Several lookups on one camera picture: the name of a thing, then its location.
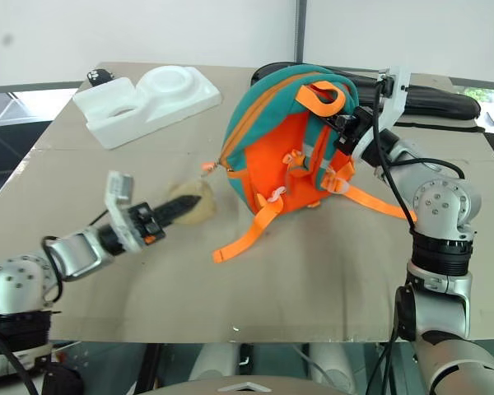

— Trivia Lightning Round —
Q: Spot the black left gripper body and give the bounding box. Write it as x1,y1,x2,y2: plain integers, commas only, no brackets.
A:
127,201,166,248

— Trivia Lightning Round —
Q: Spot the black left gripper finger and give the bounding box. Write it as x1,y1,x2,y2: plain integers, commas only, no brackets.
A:
156,193,202,216
159,199,202,227

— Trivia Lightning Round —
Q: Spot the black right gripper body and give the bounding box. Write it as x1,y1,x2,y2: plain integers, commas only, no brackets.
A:
333,105,375,156

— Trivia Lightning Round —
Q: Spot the orange and teal backpack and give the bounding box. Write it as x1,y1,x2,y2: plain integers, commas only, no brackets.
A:
201,62,417,265

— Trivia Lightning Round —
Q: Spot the white foam box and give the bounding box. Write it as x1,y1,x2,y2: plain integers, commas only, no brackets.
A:
72,64,223,151

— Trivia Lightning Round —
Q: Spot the beige soft pouch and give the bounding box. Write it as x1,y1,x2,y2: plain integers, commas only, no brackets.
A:
165,177,218,226

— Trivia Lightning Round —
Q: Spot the brown cardboard table cover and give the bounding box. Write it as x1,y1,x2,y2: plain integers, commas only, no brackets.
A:
0,61,494,343

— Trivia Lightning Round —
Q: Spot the grey vertical pole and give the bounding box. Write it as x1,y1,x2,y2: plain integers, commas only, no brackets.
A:
292,0,308,63

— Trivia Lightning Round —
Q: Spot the black paw print item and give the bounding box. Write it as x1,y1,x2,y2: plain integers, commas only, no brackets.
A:
86,68,115,86

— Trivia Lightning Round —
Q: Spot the white rounded leg shell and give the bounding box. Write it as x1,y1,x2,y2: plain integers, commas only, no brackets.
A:
188,342,238,382
307,342,357,393

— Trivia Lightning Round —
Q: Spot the black rounded object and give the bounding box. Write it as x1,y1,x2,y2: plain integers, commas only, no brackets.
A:
40,363,85,395

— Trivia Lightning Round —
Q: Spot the grey rounded robot body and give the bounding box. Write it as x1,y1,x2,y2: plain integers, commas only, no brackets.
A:
138,373,357,395

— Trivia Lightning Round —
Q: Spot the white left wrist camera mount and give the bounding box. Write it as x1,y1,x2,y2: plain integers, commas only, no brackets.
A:
104,171,146,253

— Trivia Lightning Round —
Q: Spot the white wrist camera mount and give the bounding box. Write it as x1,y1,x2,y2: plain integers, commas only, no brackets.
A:
376,64,412,132
104,171,146,253

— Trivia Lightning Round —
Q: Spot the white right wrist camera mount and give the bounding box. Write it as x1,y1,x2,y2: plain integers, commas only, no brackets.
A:
376,64,412,132

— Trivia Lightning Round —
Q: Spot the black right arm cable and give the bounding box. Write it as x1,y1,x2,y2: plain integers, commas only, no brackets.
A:
370,80,467,231

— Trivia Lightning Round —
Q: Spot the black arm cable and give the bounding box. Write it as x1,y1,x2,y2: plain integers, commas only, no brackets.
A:
40,210,108,306
370,80,467,231

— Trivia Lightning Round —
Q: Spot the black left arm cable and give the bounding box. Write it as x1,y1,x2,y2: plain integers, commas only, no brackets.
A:
40,210,108,306

